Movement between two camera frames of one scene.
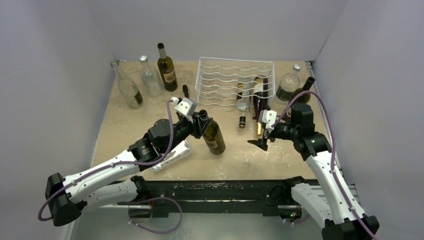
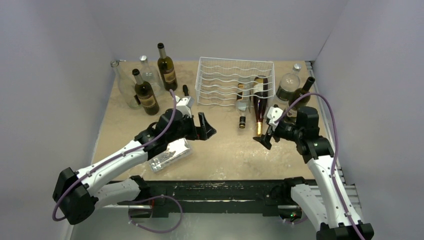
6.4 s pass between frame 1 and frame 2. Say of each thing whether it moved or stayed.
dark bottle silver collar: moved
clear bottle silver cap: stayed
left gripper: stayed
